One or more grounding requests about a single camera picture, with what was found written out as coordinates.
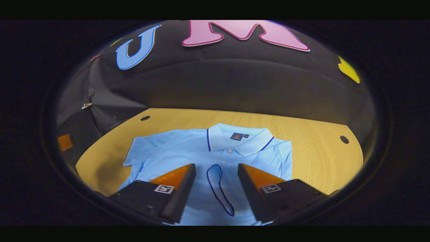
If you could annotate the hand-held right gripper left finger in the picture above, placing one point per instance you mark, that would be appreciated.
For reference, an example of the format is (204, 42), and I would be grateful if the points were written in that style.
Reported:
(183, 195)

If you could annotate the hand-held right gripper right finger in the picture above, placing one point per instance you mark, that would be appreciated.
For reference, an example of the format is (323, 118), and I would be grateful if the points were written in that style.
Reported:
(250, 195)

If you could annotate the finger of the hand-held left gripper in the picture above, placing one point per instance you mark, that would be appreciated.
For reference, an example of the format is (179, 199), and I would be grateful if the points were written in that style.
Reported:
(65, 143)

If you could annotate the light blue T-shirt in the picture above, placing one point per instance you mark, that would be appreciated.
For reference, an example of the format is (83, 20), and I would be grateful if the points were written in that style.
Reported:
(174, 148)

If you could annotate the white spring clip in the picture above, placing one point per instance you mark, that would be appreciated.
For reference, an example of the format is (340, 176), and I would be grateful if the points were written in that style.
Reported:
(86, 106)

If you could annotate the black backdrop cloth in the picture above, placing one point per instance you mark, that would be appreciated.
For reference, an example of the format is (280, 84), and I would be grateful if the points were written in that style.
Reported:
(235, 84)

